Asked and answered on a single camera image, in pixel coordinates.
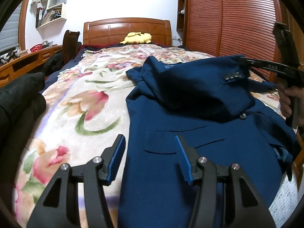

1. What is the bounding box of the wooden desk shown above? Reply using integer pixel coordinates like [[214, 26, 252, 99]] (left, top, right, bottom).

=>
[[0, 45, 63, 88]]

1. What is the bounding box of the person's right hand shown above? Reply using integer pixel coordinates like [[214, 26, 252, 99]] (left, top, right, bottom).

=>
[[277, 83, 304, 119]]

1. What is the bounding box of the white wall shelf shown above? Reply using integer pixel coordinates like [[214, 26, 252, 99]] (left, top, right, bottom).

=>
[[30, 0, 72, 28]]

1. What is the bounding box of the dark wooden chair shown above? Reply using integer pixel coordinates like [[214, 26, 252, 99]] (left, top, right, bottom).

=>
[[62, 30, 82, 64]]

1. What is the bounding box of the yellow plush toy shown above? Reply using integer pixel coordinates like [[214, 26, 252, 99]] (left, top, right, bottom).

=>
[[119, 32, 152, 45]]

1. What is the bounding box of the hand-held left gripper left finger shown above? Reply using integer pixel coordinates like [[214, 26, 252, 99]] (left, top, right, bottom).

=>
[[26, 134, 126, 228]]

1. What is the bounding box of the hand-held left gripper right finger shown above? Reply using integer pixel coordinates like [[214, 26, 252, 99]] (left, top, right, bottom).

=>
[[174, 135, 278, 228]]

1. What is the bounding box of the navy blue suit jacket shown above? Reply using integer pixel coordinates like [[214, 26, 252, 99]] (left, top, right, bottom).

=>
[[117, 55, 302, 228]]

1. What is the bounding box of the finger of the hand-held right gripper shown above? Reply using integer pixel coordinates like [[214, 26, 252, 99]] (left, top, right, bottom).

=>
[[239, 57, 298, 76]]

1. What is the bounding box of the white patterned bedsheet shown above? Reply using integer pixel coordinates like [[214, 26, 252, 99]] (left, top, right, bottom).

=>
[[268, 171, 298, 228]]

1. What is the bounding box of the wooden door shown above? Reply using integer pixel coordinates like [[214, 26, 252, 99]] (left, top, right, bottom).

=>
[[283, 5, 304, 64]]

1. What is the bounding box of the floral blanket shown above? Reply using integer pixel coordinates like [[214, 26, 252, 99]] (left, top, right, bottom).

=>
[[12, 43, 288, 224]]

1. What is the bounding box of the wooden louvred wardrobe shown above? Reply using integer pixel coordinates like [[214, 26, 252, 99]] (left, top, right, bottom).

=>
[[185, 0, 283, 81]]

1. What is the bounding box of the window blind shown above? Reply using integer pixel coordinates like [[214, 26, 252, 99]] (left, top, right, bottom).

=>
[[0, 1, 24, 53]]

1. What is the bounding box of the wooden bed side rail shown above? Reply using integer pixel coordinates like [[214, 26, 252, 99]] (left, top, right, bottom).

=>
[[293, 133, 304, 183]]

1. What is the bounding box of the dark cloth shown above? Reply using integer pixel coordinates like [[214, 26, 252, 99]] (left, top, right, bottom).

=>
[[0, 72, 47, 219]]

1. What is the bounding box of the black garment on chair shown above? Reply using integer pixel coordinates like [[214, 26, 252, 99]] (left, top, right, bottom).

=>
[[44, 51, 64, 76]]

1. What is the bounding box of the navy bed cover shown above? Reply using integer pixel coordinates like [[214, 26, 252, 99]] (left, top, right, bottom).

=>
[[41, 44, 86, 93]]

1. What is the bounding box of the wooden open shelf column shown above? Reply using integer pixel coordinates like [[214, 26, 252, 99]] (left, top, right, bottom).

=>
[[176, 0, 186, 32]]

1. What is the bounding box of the wooden bed headboard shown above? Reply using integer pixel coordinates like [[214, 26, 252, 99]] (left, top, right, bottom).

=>
[[83, 17, 172, 47]]

